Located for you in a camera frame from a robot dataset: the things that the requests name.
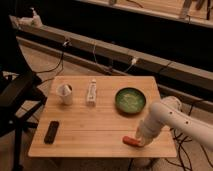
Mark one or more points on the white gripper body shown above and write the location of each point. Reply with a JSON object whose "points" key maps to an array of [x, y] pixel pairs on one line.
{"points": [[147, 130]]}

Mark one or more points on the red pepper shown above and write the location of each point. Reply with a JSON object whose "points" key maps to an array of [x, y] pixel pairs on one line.
{"points": [[131, 141]]}

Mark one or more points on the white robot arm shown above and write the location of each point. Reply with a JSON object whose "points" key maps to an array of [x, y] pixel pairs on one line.
{"points": [[167, 111]]}

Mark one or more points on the green ceramic bowl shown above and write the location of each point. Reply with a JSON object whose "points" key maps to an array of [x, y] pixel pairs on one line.
{"points": [[130, 100]]}

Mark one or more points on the white tube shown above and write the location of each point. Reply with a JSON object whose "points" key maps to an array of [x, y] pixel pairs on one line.
{"points": [[91, 93]]}

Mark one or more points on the white cup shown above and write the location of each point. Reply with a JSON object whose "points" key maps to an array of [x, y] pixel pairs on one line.
{"points": [[64, 91]]}

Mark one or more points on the black remote control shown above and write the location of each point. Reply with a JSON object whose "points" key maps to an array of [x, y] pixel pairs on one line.
{"points": [[51, 132]]}

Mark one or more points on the black chair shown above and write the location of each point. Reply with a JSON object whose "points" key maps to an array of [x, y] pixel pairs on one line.
{"points": [[17, 91]]}

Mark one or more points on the metal rail beam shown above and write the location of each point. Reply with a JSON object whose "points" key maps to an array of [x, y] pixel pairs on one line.
{"points": [[174, 70]]}

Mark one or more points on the white bottle on rail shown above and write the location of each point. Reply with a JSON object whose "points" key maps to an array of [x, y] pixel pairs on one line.
{"points": [[35, 20]]}

